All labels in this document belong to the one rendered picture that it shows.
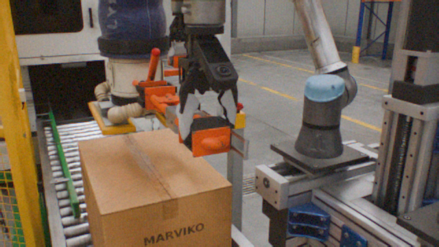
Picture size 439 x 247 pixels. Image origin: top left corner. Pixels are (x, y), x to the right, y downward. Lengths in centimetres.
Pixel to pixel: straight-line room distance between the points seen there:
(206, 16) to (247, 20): 1067
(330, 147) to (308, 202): 18
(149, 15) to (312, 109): 56
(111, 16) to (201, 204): 62
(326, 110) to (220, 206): 43
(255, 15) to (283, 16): 102
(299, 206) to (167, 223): 40
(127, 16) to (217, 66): 58
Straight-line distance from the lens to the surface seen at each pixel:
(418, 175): 109
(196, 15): 66
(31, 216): 184
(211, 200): 116
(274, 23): 1186
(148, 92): 99
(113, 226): 110
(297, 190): 115
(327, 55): 127
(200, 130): 68
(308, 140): 117
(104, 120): 119
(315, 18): 128
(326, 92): 113
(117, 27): 116
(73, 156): 260
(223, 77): 60
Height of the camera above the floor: 149
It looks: 19 degrees down
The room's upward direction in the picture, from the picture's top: straight up
